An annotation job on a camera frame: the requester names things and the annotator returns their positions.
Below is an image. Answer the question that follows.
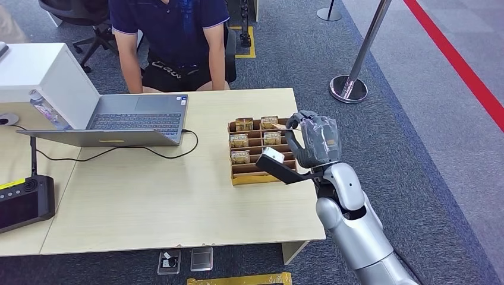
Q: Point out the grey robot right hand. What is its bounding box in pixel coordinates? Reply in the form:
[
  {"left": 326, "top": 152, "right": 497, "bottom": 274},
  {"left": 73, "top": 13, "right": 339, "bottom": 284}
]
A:
[{"left": 285, "top": 110, "right": 343, "bottom": 169}]

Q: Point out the wooden card holder rack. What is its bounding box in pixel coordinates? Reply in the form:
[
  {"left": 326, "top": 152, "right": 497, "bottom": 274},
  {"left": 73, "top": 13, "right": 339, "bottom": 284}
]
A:
[{"left": 227, "top": 117, "right": 299, "bottom": 187}]

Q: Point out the person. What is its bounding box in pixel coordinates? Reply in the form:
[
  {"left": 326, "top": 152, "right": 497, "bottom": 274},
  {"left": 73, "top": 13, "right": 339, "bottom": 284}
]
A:
[{"left": 108, "top": 0, "right": 238, "bottom": 94}]

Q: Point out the beige desk leg panel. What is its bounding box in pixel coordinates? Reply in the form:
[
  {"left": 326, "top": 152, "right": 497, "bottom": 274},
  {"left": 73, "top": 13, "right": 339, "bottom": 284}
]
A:
[{"left": 281, "top": 240, "right": 310, "bottom": 266}]

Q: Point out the black seat backrest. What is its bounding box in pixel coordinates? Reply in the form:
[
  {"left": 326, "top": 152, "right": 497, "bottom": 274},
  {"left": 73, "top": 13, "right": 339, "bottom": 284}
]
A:
[{"left": 224, "top": 26, "right": 238, "bottom": 84}]

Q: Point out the black upright stand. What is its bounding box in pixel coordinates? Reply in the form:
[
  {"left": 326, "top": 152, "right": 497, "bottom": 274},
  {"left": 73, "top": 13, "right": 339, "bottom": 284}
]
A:
[{"left": 238, "top": 0, "right": 253, "bottom": 49}]

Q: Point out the yellow taped floor strip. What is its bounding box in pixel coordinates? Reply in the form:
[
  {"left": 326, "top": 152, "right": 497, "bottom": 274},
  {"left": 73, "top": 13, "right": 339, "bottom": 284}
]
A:
[{"left": 186, "top": 271, "right": 294, "bottom": 285}]

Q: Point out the closed steel floor socket box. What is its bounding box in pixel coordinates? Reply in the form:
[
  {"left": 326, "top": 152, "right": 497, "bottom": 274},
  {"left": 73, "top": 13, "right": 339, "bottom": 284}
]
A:
[{"left": 190, "top": 246, "right": 214, "bottom": 273}]

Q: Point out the grey open laptop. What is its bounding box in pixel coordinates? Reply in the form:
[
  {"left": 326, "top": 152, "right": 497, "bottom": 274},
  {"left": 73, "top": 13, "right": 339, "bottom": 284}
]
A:
[{"left": 16, "top": 93, "right": 190, "bottom": 148}]

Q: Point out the open floor socket box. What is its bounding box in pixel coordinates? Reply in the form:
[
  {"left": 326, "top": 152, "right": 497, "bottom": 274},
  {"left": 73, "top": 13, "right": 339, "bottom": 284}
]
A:
[{"left": 157, "top": 249, "right": 182, "bottom": 276}]

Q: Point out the black office chair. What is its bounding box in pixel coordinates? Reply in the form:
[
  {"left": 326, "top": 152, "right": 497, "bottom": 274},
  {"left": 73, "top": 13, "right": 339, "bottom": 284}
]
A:
[{"left": 37, "top": 0, "right": 119, "bottom": 74}]

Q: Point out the clear plastic water bottle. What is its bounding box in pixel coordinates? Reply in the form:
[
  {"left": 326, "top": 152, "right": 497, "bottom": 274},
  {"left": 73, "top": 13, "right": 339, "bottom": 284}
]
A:
[{"left": 29, "top": 89, "right": 73, "bottom": 131}]

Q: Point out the white box cabinet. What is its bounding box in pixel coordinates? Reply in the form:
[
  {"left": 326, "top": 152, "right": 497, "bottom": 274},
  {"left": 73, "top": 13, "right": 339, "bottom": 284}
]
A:
[{"left": 0, "top": 42, "right": 102, "bottom": 131}]

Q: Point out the black controller antenna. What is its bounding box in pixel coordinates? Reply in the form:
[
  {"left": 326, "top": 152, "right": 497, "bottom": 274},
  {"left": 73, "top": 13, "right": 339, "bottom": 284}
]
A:
[{"left": 30, "top": 136, "right": 38, "bottom": 178}]

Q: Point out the black handheld controller with screen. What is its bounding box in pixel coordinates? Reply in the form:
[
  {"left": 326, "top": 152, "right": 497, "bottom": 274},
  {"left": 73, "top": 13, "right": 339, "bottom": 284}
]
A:
[{"left": 0, "top": 175, "right": 56, "bottom": 235}]

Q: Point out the black bracket wrist camera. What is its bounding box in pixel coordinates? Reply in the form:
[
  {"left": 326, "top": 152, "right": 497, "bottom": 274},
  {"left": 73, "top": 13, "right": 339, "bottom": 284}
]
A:
[{"left": 255, "top": 146, "right": 322, "bottom": 186}]

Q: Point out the chrome stanchion post with base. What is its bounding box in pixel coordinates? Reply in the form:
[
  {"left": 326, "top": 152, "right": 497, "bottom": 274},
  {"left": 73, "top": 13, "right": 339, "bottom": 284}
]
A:
[
  {"left": 329, "top": 0, "right": 393, "bottom": 105},
  {"left": 316, "top": 0, "right": 343, "bottom": 23}
]

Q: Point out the black laptop power cable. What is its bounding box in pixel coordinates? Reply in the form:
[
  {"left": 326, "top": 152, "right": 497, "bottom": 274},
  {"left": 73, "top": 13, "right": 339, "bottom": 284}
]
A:
[{"left": 7, "top": 124, "right": 199, "bottom": 163}]

